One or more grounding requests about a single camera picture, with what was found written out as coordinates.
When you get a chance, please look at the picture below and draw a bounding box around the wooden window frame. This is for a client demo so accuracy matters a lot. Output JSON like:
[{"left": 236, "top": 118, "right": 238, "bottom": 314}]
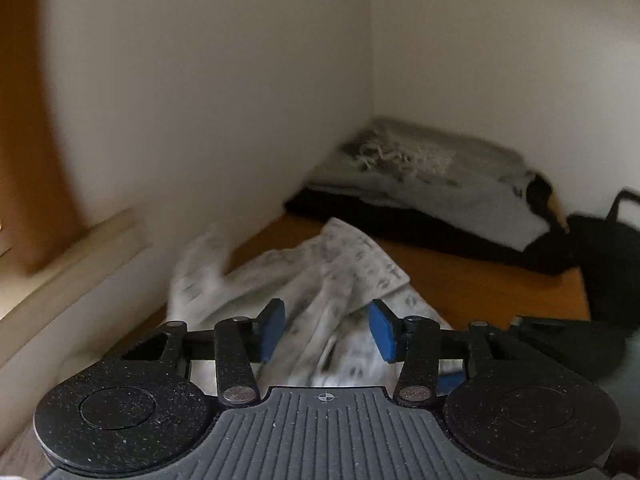
[{"left": 0, "top": 0, "right": 93, "bottom": 277}]

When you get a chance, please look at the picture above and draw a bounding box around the grey patterned hooded robe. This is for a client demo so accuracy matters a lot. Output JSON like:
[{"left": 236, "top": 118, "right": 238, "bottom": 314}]
[{"left": 167, "top": 216, "right": 454, "bottom": 389}]

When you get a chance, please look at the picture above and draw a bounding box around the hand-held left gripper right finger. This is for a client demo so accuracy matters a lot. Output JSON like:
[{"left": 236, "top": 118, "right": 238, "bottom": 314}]
[{"left": 367, "top": 297, "right": 527, "bottom": 407}]

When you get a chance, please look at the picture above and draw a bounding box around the grey printed t-shirt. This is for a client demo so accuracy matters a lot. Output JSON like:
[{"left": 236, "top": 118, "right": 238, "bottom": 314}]
[{"left": 306, "top": 116, "right": 552, "bottom": 252}]

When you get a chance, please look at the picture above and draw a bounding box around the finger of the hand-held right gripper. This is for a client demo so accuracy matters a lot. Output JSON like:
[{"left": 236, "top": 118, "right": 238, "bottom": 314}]
[
  {"left": 508, "top": 314, "right": 629, "bottom": 382},
  {"left": 438, "top": 368, "right": 468, "bottom": 398}
]

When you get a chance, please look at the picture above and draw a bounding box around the black folded garment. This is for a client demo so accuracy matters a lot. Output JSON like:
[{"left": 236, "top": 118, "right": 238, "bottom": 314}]
[{"left": 281, "top": 172, "right": 587, "bottom": 277}]

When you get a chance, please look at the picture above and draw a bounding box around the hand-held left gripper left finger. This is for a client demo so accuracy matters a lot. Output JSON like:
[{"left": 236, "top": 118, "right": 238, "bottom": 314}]
[{"left": 117, "top": 297, "right": 288, "bottom": 407}]

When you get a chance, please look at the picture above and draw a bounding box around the beige window sill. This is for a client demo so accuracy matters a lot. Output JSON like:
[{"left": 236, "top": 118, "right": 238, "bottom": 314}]
[{"left": 0, "top": 209, "right": 152, "bottom": 363}]

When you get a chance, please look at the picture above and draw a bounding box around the black laptop bag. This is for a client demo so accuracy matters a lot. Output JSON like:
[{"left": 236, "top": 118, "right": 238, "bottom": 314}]
[{"left": 566, "top": 188, "right": 640, "bottom": 332}]

